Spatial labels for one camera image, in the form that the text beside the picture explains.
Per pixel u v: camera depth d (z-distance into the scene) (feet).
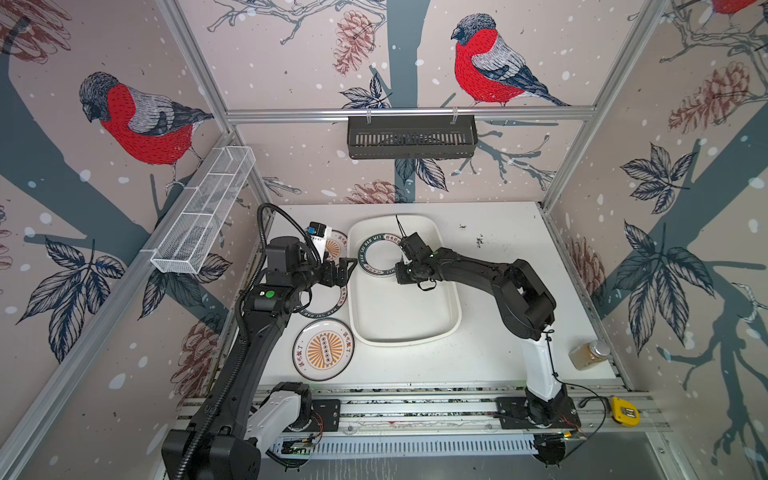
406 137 3.46
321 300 3.08
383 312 3.02
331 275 2.17
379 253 3.44
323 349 2.76
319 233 2.13
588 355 2.50
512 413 2.39
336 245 3.61
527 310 1.74
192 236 2.39
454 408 2.50
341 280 2.21
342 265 2.20
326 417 2.40
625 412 2.36
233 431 1.26
